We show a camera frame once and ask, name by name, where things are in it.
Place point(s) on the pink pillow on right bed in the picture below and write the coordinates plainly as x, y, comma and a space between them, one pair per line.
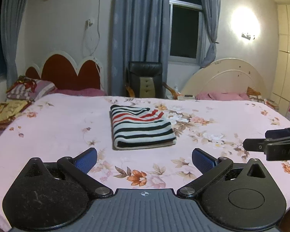
218, 96

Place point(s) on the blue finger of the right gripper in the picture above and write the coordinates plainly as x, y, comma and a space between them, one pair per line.
277, 133

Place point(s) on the white wall charger with cable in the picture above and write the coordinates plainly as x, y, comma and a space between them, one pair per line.
91, 42

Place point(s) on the middle grey-blue curtain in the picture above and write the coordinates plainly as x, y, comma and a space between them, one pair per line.
140, 32

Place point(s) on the right grey-blue curtain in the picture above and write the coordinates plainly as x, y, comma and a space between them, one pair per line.
211, 12

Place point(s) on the left grey-blue curtain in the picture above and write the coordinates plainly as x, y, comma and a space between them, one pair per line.
10, 22

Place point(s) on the striped red black white sweater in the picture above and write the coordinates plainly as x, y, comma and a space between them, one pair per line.
140, 128

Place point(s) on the wall lamp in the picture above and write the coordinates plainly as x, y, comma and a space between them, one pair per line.
248, 36

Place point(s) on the red heart-shaped headboard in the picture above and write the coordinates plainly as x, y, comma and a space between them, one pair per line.
62, 70

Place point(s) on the cream wardrobe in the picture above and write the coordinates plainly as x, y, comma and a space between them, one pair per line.
281, 85

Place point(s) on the yellow brown folded blanket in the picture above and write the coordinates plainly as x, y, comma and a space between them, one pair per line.
9, 111

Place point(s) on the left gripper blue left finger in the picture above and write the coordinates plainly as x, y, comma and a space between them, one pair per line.
86, 160

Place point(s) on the pink striped pillow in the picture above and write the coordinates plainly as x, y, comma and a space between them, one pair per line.
30, 89

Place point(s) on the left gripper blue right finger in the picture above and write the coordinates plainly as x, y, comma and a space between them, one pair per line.
203, 161

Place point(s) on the plastic bottle on nightstand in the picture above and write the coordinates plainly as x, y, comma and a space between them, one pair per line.
176, 90

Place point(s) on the grey-blue curtain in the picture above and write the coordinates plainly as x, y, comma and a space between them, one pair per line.
211, 12
10, 22
140, 32

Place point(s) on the red yellow doll on pillow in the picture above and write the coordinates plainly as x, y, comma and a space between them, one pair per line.
28, 83

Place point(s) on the black leather armchair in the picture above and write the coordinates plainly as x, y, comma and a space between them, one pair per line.
144, 80

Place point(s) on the pink floral bed sheet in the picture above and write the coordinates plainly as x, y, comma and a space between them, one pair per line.
59, 125

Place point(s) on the orange patterned pillow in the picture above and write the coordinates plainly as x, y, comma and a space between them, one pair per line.
254, 95

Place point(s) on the cream arched headboard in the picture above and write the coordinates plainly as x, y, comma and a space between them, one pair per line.
229, 75

